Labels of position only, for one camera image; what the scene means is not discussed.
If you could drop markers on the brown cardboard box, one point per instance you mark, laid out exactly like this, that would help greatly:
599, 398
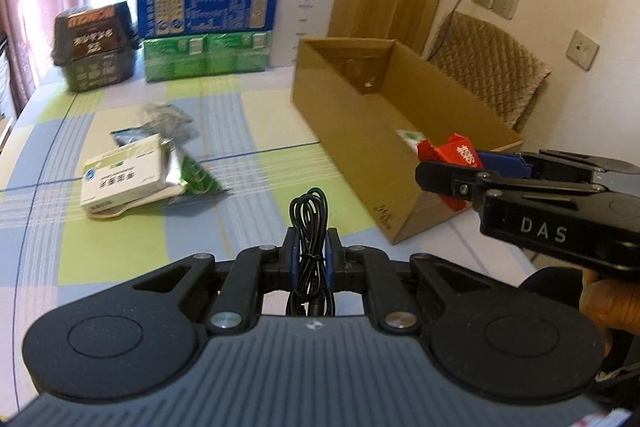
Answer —
358, 95

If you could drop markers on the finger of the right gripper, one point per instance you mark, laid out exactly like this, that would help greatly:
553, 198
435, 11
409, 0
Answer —
455, 181
506, 165

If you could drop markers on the checkered tablecloth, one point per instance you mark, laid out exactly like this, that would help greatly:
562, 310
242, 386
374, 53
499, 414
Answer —
248, 135

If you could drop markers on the red paper packet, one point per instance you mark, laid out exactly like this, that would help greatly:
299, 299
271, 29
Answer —
457, 151

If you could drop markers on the dark noodle bowl package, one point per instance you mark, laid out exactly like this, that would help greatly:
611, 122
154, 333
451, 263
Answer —
95, 47

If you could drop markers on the white carton box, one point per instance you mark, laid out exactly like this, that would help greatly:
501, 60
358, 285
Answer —
293, 21

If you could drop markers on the silver green foil bag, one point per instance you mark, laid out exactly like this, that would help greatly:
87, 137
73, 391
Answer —
181, 168

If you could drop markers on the light green carton box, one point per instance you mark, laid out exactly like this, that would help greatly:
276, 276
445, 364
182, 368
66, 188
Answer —
184, 57

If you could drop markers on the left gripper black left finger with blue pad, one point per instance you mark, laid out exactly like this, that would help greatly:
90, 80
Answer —
254, 272

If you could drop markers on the clear silver plastic bag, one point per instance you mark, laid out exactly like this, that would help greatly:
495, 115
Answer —
169, 121

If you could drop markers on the quilted brown chair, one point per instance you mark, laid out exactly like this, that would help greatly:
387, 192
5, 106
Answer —
491, 64

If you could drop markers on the lower wall socket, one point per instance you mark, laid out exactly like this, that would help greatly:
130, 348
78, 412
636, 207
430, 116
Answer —
582, 51

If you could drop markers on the white green large medicine box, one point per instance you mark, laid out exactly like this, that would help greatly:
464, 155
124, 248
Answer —
123, 175

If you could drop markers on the blue carton box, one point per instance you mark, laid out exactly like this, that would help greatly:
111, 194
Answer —
166, 18

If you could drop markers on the person's right hand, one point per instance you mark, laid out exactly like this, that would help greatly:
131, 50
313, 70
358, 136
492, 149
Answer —
610, 304

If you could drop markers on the white wall socket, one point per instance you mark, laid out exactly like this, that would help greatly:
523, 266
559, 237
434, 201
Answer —
505, 8

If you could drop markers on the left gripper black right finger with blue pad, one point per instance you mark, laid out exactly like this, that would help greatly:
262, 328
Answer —
369, 272

